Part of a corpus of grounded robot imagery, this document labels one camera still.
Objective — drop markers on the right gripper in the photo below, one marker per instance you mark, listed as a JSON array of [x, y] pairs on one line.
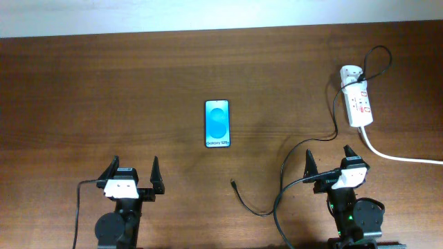
[[311, 169]]

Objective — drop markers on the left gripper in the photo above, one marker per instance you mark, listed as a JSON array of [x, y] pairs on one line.
[[147, 194]]

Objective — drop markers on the blue Galaxy smartphone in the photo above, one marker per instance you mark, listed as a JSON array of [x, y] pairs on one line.
[[217, 124]]

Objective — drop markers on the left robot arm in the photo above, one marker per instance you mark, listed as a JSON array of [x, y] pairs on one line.
[[119, 229]]

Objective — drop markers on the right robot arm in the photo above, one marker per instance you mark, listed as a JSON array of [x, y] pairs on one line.
[[358, 220]]

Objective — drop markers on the white charger adapter plug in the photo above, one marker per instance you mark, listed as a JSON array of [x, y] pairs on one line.
[[350, 74]]

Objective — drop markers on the white power strip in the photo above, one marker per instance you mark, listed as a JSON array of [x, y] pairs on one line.
[[357, 102]]

